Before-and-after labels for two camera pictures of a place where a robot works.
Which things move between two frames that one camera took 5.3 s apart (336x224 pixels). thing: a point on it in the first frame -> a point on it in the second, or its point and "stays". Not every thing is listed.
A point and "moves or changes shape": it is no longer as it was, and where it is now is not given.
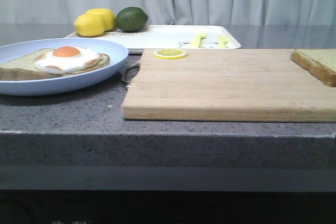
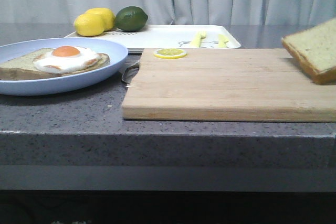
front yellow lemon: x=89 y=25 stays
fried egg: x=65 y=59 stays
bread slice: x=320 y=62 moves or changes shape
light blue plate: x=118 y=58 stays
